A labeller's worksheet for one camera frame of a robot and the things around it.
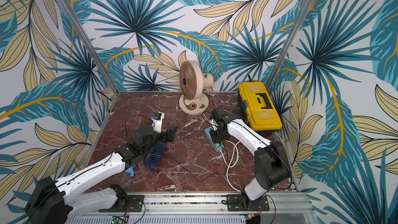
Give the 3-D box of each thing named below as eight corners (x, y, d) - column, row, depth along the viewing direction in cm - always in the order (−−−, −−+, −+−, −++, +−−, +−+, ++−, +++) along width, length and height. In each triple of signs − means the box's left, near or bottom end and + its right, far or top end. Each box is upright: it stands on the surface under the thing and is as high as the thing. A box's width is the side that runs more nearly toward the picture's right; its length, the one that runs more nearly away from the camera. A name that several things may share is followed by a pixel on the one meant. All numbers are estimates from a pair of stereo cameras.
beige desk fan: (174, 107, 113) (167, 71, 87) (187, 90, 124) (185, 54, 98) (199, 119, 107) (200, 83, 81) (211, 100, 118) (215, 64, 92)
